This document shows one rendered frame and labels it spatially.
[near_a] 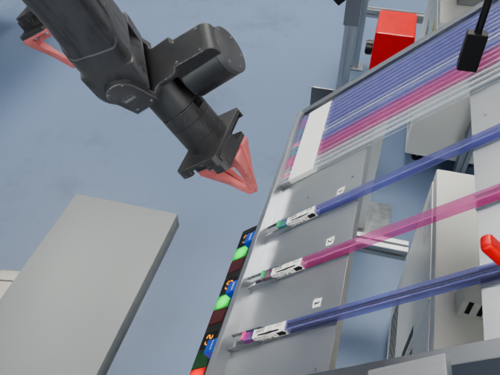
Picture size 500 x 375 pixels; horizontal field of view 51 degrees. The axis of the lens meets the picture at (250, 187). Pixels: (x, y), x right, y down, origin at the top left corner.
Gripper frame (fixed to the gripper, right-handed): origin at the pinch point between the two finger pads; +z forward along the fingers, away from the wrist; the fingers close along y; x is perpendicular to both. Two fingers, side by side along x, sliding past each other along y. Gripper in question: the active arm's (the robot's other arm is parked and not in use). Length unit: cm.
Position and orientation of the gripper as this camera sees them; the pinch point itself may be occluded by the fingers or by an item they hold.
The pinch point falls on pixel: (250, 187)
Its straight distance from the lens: 69.9
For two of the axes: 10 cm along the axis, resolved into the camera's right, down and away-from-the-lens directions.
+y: 2.6, -6.9, 6.8
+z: 5.8, 6.7, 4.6
